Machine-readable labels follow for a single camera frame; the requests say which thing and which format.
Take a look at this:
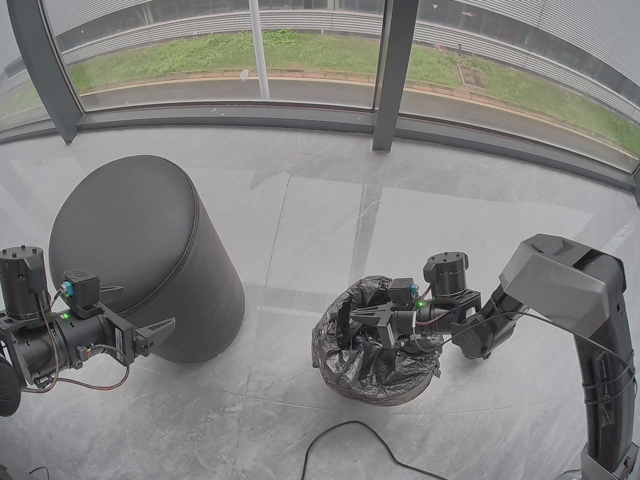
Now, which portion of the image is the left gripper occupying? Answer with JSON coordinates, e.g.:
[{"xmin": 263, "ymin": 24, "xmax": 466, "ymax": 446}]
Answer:
[{"xmin": 50, "ymin": 285, "xmax": 177, "ymax": 369}]

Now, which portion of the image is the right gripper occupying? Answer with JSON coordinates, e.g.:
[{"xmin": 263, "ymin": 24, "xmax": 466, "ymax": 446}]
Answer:
[{"xmin": 349, "ymin": 303, "xmax": 451, "ymax": 350}]

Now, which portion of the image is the black plastic bag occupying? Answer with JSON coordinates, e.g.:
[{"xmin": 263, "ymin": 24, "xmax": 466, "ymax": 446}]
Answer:
[{"xmin": 310, "ymin": 275, "xmax": 444, "ymax": 408}]

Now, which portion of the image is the dark grey round chair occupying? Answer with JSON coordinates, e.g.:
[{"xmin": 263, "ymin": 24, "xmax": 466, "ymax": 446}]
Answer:
[{"xmin": 48, "ymin": 154, "xmax": 246, "ymax": 365}]

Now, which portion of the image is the window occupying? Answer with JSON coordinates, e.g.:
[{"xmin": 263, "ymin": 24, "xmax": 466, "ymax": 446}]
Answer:
[{"xmin": 0, "ymin": 0, "xmax": 640, "ymax": 205}]

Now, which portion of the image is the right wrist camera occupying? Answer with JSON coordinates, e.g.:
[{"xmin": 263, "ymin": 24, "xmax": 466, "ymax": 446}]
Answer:
[{"xmin": 387, "ymin": 277, "xmax": 419, "ymax": 315}]

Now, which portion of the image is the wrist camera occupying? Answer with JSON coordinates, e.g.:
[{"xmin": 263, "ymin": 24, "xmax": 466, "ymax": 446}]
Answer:
[
  {"xmin": 60, "ymin": 268, "xmax": 104, "ymax": 320},
  {"xmin": 387, "ymin": 277, "xmax": 419, "ymax": 315}
]

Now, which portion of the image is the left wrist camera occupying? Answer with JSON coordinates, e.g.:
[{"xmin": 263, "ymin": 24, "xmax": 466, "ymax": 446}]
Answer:
[{"xmin": 60, "ymin": 268, "xmax": 104, "ymax": 320}]

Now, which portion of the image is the black cable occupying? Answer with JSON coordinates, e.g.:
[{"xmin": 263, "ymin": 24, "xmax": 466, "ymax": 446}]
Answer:
[{"xmin": 302, "ymin": 420, "xmax": 452, "ymax": 480}]

